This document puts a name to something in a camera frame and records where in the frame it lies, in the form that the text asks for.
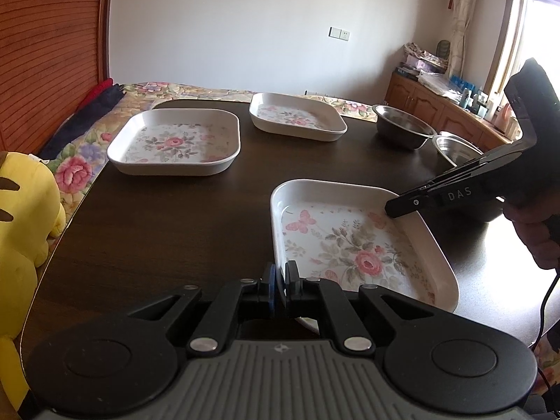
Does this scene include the floral blanket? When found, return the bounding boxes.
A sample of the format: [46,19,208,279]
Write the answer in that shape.
[38,81,379,239]

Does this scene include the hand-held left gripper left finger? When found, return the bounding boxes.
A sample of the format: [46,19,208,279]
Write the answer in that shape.
[127,262,278,357]

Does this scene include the clear plastic bags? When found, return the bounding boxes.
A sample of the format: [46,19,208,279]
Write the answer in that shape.
[418,72,464,97]

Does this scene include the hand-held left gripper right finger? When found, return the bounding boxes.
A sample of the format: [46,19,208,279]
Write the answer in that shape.
[283,261,442,355]

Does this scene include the navy cloth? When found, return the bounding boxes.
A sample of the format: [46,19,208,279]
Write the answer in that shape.
[37,85,125,160]

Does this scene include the stack of books and fabrics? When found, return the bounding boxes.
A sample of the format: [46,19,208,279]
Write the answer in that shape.
[396,43,451,82]

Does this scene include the red cloth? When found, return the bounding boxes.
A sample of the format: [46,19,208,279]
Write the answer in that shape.
[79,79,113,110]

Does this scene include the butterfly floral square plate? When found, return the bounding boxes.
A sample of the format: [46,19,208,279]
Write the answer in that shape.
[270,178,460,333]

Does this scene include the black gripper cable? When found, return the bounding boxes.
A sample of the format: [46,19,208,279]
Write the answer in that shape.
[530,267,560,399]

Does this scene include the patterned beige curtain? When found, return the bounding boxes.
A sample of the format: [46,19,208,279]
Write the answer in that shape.
[442,0,482,82]

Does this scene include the yellow plush toy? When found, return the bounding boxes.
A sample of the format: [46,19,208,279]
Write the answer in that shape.
[0,151,66,412]

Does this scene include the wooden slatted headboard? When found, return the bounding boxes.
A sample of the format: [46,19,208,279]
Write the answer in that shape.
[0,0,115,154]

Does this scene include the wooden cabinet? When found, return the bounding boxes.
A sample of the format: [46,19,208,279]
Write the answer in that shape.
[385,72,523,154]

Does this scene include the person's right hand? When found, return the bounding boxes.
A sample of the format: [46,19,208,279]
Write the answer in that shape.
[502,201,560,271]

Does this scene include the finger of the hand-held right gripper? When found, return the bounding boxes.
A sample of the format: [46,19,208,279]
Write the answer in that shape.
[385,141,526,219]

